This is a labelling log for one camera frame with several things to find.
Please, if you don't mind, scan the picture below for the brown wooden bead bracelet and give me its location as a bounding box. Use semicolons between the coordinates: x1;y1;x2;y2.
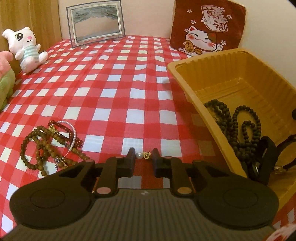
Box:
19;125;90;177

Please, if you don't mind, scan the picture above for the black wristwatch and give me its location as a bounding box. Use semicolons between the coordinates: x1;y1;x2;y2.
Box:
245;134;295;186

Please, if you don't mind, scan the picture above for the dark beaded necklace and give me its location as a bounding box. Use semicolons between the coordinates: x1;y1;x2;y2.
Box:
204;99;263;163

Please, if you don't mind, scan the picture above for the golden plastic tray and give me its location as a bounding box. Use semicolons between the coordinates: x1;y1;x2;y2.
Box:
166;48;296;210

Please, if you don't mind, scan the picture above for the red white checkered tablecloth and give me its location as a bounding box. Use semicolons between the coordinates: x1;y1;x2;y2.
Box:
0;34;296;237

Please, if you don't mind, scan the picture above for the pink starfish plush toy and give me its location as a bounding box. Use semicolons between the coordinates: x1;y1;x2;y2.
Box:
0;51;16;111

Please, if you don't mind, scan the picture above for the lucky cat toast cushion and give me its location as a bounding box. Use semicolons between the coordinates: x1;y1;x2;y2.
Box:
170;0;246;56

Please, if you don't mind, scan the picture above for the silver framed sand picture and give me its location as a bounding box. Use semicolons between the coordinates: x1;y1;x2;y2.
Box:
66;1;125;48

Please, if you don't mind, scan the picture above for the white bunny plush toy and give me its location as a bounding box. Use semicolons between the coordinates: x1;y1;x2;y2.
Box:
2;27;49;74

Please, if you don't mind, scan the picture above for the wooden headboard panel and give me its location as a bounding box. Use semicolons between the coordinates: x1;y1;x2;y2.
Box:
0;0;63;75

